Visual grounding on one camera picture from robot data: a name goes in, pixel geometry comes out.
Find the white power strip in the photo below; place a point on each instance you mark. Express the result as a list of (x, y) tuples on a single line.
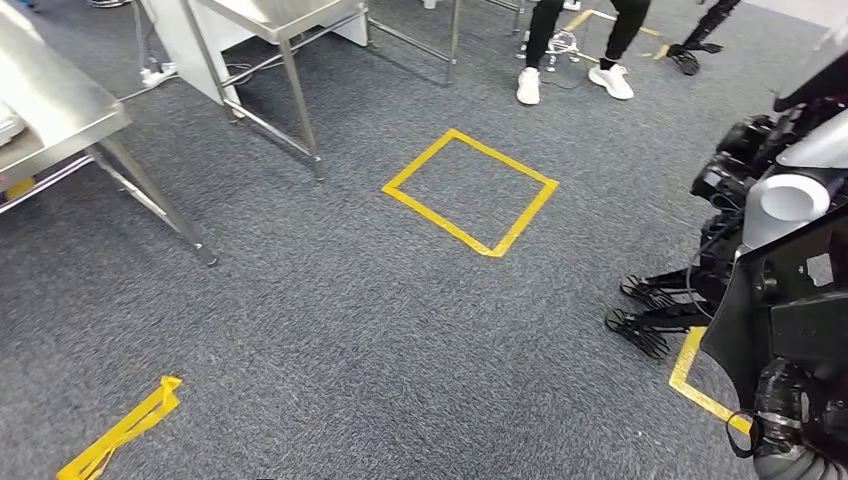
[(156, 76)]

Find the person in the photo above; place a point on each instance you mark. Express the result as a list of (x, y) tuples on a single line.
[(550, 26)]

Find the black plastic plate bracket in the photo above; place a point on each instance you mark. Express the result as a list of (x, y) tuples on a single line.
[(748, 331)]

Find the small yellow object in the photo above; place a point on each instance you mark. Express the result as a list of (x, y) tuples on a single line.
[(18, 189)]

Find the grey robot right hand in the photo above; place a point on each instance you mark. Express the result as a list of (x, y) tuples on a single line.
[(782, 391)]

